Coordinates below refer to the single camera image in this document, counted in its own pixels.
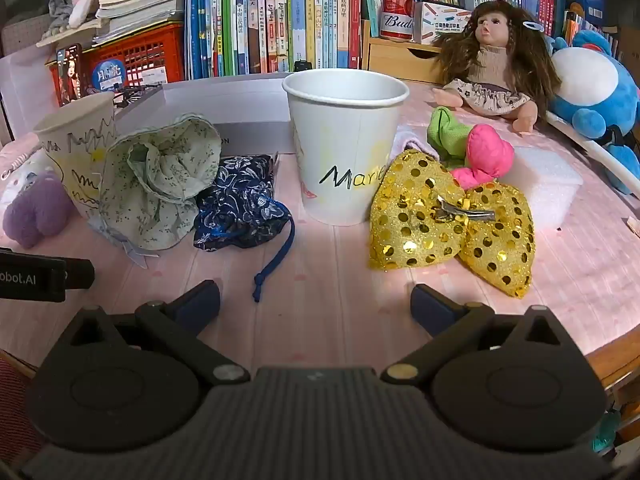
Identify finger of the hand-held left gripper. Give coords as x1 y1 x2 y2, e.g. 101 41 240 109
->
65 259 96 291

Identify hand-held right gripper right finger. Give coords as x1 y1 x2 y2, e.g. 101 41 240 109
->
380 284 581 386

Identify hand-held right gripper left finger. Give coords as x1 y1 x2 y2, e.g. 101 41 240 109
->
62 280 251 386

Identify purple plush toy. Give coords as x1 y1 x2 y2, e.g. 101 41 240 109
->
2 172 77 250

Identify white plush toy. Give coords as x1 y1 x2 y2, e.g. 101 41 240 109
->
0 146 63 211

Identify navy floral drawstring pouch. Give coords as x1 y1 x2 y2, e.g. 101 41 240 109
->
194 155 296 303

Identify white paper cup zigzag scribbles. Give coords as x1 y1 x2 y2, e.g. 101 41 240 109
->
34 91 118 221

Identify green floral cloth pouch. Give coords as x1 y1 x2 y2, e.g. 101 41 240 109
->
98 114 222 268

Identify white paper cup black lettering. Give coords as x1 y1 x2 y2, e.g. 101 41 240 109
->
281 70 411 227

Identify white cardboard box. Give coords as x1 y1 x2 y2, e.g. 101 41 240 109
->
115 72 301 157

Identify pink striped tablecloth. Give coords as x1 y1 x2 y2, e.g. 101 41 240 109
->
0 77 640 373

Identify pink stuffed heart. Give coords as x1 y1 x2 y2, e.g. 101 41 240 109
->
451 124 515 189

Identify white foam block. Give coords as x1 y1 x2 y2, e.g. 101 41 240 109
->
500 146 584 231

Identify pale pink cloth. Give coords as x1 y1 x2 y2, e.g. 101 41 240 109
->
392 130 441 162

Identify green cloth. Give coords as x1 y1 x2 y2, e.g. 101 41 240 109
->
427 107 472 167

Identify miniature black bicycle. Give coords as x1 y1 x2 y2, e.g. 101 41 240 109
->
112 85 162 109

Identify portrait photo card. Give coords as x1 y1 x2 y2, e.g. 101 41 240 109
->
56 44 87 107

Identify round blue sticker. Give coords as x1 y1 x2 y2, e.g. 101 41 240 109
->
91 57 124 92

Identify white plastic bar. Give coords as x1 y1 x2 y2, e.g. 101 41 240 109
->
545 110 640 184

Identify red plastic crate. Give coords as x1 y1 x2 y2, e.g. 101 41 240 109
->
47 22 187 106

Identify wooden desktop drawer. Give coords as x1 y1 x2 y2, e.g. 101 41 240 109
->
361 20 446 85

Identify long-haired doll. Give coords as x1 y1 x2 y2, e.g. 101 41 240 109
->
432 1 563 135

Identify blue plush toy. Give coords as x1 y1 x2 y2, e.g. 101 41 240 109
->
547 30 640 196

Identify stack of books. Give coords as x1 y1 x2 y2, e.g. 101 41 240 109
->
94 0 187 45

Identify small printed white box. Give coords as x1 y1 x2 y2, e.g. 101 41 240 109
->
414 1 473 45

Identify row of upright books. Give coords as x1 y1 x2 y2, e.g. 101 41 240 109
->
185 0 362 81

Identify red beer can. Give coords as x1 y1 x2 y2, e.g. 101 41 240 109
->
380 0 417 41

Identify metal bead chain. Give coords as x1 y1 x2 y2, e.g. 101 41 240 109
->
0 147 42 182

